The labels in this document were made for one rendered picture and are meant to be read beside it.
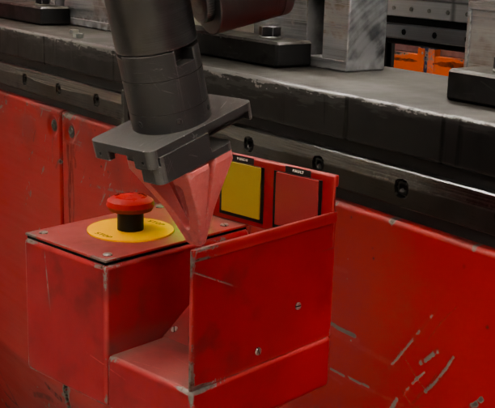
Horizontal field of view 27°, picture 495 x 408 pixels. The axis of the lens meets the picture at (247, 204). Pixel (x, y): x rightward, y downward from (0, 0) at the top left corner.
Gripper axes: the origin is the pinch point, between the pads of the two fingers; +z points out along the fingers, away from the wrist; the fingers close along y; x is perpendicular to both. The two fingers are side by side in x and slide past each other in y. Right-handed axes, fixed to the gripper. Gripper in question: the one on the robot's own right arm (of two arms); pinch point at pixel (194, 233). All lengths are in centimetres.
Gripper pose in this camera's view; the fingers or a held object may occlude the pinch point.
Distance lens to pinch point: 75.9
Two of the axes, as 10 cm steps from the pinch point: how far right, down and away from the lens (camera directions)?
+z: 1.6, 9.0, 4.1
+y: 6.7, -4.1, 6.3
